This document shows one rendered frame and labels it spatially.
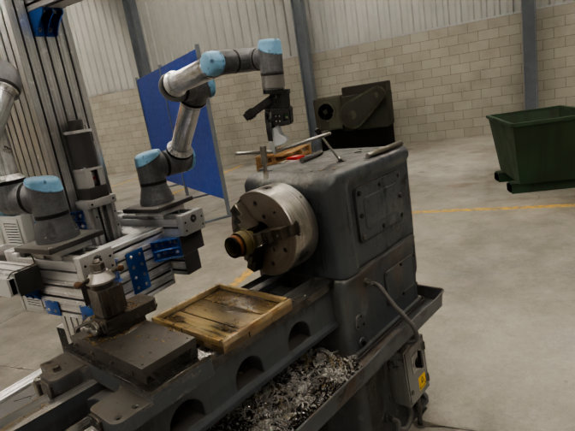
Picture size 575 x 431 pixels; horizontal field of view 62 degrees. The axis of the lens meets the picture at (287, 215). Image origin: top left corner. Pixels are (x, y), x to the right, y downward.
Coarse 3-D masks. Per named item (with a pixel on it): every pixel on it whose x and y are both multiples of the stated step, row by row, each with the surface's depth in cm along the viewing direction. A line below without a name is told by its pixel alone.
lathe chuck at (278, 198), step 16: (256, 192) 163; (272, 192) 162; (288, 192) 164; (256, 208) 165; (272, 208) 160; (288, 208) 158; (304, 208) 163; (272, 224) 162; (288, 224) 157; (304, 224) 160; (288, 240) 160; (304, 240) 161; (272, 256) 167; (288, 256) 162; (304, 256) 166; (272, 272) 170
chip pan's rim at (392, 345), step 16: (432, 288) 216; (432, 304) 204; (400, 320) 200; (416, 320) 194; (384, 336) 190; (400, 336) 185; (320, 352) 186; (368, 352) 182; (384, 352) 177; (368, 368) 168; (352, 384) 160; (336, 400) 154; (320, 416) 148
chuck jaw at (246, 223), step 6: (234, 204) 167; (240, 204) 168; (234, 210) 167; (240, 210) 166; (246, 210) 168; (234, 216) 168; (240, 216) 165; (246, 216) 166; (252, 216) 168; (234, 222) 166; (240, 222) 164; (246, 222) 164; (252, 222) 166; (258, 222) 167; (234, 228) 164; (240, 228) 162; (246, 228) 163; (252, 228) 167
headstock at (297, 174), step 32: (320, 160) 197; (352, 160) 184; (384, 160) 186; (320, 192) 165; (352, 192) 173; (384, 192) 188; (320, 224) 169; (352, 224) 171; (384, 224) 188; (320, 256) 173; (352, 256) 171
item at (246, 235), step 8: (240, 232) 159; (248, 232) 159; (232, 240) 156; (240, 240) 156; (248, 240) 157; (232, 248) 160; (240, 248) 155; (248, 248) 157; (232, 256) 158; (240, 256) 157
